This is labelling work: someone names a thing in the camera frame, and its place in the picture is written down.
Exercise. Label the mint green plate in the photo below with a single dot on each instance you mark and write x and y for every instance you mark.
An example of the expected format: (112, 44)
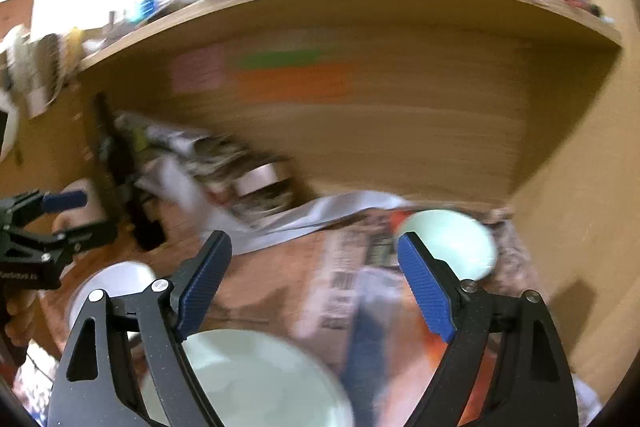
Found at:
(260, 382)

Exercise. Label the mint green bowl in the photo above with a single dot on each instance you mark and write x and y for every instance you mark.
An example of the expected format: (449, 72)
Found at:
(450, 242)

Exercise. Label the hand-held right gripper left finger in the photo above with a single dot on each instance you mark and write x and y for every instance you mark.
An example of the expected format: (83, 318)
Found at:
(205, 287)

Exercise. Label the person's left hand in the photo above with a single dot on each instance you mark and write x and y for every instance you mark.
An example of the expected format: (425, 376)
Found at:
(22, 324)

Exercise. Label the green sticky note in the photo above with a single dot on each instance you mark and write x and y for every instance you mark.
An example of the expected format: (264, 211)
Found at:
(280, 58)

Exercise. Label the orange sticky note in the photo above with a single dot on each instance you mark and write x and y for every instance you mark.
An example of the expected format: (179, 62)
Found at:
(292, 82)

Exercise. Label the pink sticky note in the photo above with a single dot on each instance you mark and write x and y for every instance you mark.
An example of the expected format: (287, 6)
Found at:
(197, 69)

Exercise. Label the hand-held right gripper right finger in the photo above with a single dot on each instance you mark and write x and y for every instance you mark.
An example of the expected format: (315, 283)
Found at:
(425, 292)

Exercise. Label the dark wine bottle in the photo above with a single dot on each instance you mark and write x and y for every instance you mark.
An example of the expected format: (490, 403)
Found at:
(120, 172)

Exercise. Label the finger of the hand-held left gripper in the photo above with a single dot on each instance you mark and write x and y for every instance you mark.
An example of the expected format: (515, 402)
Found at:
(65, 200)
(92, 234)

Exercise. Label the stack of newspapers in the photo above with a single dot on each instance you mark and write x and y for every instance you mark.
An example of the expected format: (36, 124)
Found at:
(215, 157)

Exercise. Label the white plate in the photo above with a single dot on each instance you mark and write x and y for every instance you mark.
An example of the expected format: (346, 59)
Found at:
(120, 279)

